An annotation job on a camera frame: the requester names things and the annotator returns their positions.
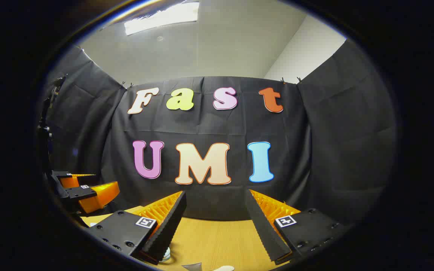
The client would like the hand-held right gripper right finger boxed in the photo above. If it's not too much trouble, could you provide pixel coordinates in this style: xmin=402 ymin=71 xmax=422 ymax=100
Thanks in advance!
xmin=245 ymin=189 xmax=347 ymax=264

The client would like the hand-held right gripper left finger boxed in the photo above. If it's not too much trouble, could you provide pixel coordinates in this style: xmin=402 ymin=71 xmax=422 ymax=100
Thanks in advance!
xmin=88 ymin=190 xmax=187 ymax=265

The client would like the dark stand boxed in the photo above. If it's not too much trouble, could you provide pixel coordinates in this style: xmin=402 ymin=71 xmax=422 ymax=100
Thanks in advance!
xmin=37 ymin=75 xmax=67 ymax=174

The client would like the black backdrop cloth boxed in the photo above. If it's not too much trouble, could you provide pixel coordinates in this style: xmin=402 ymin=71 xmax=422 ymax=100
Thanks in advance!
xmin=38 ymin=38 xmax=396 ymax=222

